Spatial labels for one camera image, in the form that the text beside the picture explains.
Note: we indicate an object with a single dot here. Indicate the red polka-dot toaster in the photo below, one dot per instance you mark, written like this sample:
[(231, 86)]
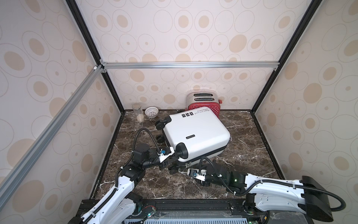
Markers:
[(200, 99)]

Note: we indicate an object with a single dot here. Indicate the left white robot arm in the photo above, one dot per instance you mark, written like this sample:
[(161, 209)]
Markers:
[(119, 202)]

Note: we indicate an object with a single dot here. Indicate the silver aluminium rail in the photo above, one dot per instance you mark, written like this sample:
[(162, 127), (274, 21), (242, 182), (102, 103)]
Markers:
[(186, 65), (26, 163)]

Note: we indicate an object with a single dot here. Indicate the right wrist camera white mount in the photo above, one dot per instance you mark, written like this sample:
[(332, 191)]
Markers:
[(197, 174)]

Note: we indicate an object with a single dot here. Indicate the white perforated bowl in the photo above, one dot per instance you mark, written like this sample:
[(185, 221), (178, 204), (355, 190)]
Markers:
[(151, 112)]

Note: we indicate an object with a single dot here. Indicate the black corner frame post left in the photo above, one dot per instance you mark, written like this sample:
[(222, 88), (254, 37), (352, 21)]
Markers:
[(75, 11)]

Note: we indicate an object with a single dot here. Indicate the black corner frame post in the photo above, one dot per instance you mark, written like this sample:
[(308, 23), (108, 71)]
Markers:
[(75, 11), (299, 31)]

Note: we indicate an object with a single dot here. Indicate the black corner frame post right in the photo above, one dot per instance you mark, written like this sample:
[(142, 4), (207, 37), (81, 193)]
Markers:
[(299, 31)]

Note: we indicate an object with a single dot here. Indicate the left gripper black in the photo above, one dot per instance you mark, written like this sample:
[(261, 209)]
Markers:
[(170, 159)]

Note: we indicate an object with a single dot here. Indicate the clear glass jar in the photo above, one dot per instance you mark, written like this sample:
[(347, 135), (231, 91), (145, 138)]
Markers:
[(137, 109)]

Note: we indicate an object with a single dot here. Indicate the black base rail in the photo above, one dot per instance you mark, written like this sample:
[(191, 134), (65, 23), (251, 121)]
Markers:
[(209, 211)]

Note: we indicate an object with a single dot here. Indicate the silver aluminium rail left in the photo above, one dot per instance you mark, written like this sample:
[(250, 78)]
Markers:
[(26, 163)]

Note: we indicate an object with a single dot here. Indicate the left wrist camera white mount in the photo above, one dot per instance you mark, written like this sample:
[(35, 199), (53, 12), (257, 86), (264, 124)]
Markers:
[(165, 153)]

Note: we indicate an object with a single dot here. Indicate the white hard-shell suitcase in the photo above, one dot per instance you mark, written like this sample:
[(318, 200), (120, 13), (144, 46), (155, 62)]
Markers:
[(192, 134)]

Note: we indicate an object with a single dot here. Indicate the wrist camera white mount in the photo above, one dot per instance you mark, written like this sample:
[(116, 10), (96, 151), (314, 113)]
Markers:
[(165, 153), (197, 174)]

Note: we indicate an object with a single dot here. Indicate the silver aluminium rail back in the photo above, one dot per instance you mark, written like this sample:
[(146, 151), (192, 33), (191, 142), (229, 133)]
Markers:
[(186, 65)]

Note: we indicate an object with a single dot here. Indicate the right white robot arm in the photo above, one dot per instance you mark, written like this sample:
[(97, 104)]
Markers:
[(306, 195)]

